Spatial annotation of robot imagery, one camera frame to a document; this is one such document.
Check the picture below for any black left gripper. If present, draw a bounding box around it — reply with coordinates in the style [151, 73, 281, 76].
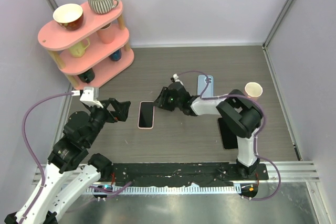
[85, 97, 131, 145]

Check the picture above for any pink phone case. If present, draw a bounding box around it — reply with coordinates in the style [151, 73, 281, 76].
[137, 101, 155, 130]

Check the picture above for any light blue phone case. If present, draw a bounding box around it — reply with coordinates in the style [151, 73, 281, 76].
[197, 74, 214, 98]

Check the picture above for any black phone gold edge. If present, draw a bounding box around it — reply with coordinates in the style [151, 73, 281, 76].
[217, 118, 238, 150]

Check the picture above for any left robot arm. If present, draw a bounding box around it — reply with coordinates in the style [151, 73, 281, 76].
[4, 98, 131, 223]

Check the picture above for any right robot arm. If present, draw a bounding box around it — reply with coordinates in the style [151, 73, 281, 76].
[154, 82, 264, 179]

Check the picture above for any black cup on shelf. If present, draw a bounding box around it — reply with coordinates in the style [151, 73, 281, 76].
[78, 68, 95, 83]

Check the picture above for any blue cup on shelf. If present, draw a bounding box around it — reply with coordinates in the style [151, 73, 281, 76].
[109, 49, 122, 61]

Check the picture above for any pink three-tier shelf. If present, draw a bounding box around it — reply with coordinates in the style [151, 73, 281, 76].
[38, 2, 134, 90]

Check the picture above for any yellow mug on shelf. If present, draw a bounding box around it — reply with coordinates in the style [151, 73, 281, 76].
[68, 38, 90, 58]

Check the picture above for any pink cup on shelf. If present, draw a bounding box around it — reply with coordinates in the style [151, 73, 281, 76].
[97, 23, 115, 44]

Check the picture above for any pink mug on table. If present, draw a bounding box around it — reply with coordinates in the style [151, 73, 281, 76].
[244, 82, 263, 101]

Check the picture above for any red white bowl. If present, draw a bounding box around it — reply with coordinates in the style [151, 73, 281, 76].
[53, 3, 84, 31]

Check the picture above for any grey striped mug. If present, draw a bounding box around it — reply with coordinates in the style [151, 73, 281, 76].
[88, 0, 119, 14]

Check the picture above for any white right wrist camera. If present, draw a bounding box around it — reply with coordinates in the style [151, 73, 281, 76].
[171, 74, 183, 84]

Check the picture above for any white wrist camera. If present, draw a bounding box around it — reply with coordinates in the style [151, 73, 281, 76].
[171, 74, 183, 84]
[71, 87, 103, 108]

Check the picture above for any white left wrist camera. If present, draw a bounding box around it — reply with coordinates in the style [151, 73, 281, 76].
[71, 87, 103, 108]

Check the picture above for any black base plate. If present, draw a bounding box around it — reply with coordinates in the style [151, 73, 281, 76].
[98, 162, 269, 187]

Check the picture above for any white slotted cable duct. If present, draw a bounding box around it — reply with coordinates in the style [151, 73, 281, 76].
[78, 184, 242, 195]

